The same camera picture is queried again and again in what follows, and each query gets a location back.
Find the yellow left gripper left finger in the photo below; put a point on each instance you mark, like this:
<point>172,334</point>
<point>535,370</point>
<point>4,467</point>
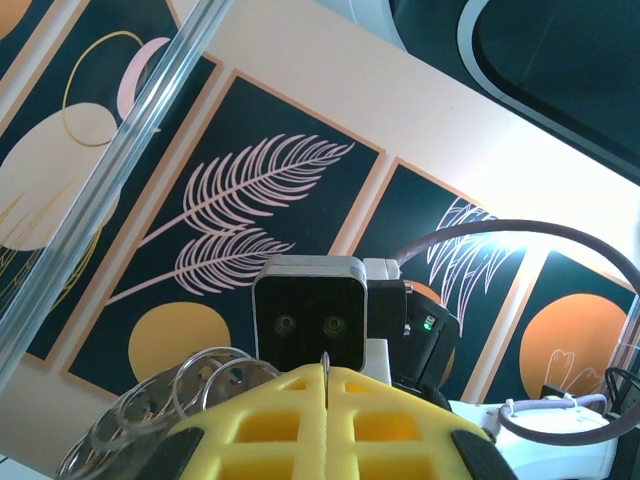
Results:
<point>280,450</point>

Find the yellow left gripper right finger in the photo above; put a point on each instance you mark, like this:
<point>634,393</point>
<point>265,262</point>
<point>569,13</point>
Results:
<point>430,450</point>

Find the crescent metal plate with holes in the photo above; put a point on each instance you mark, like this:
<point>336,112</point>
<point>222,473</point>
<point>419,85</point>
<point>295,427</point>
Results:
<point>150,395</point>

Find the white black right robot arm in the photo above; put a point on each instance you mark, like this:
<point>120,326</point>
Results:
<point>550,450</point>

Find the transparent plastic tube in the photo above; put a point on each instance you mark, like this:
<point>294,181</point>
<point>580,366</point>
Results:
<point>100,175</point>

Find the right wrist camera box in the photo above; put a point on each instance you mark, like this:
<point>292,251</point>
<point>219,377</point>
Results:
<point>310,300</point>

